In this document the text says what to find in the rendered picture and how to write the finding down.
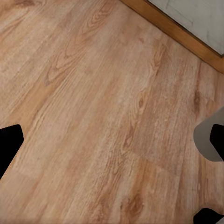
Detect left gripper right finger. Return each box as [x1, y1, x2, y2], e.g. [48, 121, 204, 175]
[210, 124, 224, 161]

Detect trash can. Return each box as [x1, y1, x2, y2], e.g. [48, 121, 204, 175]
[193, 107, 224, 161]

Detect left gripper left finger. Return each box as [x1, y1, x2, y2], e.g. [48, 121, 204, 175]
[0, 124, 24, 179]

